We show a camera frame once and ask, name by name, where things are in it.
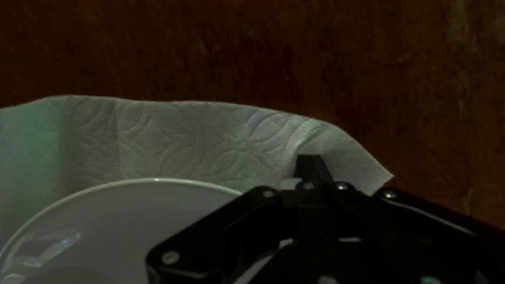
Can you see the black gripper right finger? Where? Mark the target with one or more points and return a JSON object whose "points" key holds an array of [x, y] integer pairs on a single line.
{"points": [[420, 242]]}

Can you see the white round plate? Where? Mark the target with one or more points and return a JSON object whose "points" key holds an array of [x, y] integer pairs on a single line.
{"points": [[103, 236]]}

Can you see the white paper towel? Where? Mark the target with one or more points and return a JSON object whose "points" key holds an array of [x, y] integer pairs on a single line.
{"points": [[60, 146]]}

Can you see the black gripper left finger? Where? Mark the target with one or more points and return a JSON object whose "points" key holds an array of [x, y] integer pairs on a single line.
{"points": [[314, 220]]}

